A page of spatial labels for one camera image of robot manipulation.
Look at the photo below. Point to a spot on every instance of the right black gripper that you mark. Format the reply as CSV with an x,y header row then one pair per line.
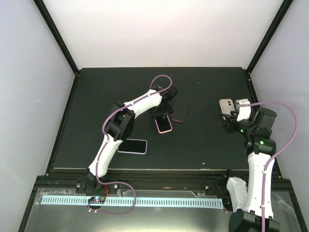
x,y
230,119

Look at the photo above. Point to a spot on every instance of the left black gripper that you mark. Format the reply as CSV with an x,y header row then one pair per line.
x,y
153,113

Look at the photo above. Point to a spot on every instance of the magenta bare phone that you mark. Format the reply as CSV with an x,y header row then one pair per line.
x,y
180,109

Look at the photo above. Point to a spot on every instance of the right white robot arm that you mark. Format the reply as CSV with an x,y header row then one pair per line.
x,y
251,201

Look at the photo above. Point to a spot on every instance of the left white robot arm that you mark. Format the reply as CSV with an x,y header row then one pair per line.
x,y
119,126

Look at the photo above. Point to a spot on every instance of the phone in lilac case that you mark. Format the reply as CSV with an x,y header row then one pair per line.
x,y
133,146

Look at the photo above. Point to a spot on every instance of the black table mat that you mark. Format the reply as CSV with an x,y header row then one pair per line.
x,y
198,143

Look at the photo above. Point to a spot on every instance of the left small circuit board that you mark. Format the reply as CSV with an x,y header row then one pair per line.
x,y
96,200

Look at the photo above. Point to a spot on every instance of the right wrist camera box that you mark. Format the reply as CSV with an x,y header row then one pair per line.
x,y
241,102

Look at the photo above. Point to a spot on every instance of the right black frame post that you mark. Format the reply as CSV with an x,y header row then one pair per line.
x,y
279,16

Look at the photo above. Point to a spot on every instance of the black frame post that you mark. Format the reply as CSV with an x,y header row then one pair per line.
x,y
279,16
56,34

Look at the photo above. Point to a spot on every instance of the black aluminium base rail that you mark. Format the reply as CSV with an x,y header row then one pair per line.
x,y
208,182

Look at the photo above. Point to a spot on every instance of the light blue slotted cable duct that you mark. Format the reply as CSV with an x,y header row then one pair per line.
x,y
137,202

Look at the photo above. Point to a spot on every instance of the left black frame post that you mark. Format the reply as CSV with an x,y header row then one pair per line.
x,y
56,34

